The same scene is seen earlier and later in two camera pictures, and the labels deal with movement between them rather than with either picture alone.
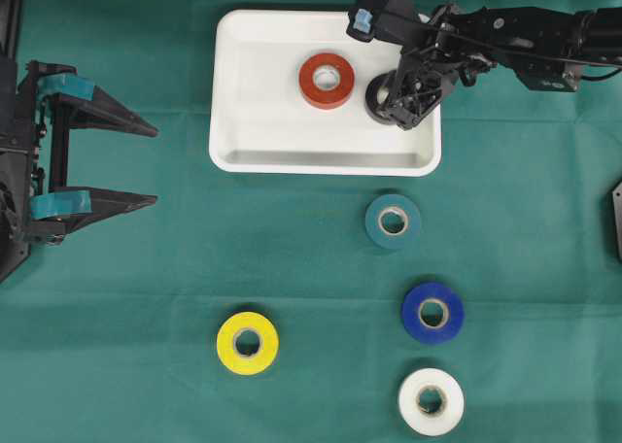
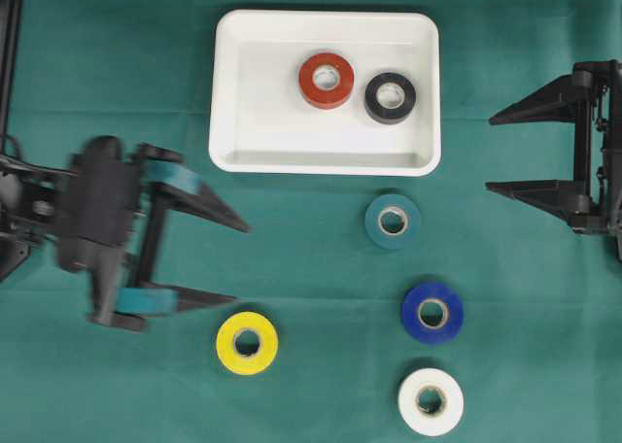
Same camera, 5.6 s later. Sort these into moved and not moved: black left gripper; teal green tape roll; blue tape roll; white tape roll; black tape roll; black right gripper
Moved: black left gripper; black right gripper
Not moved: white tape roll; black tape roll; teal green tape roll; blue tape roll
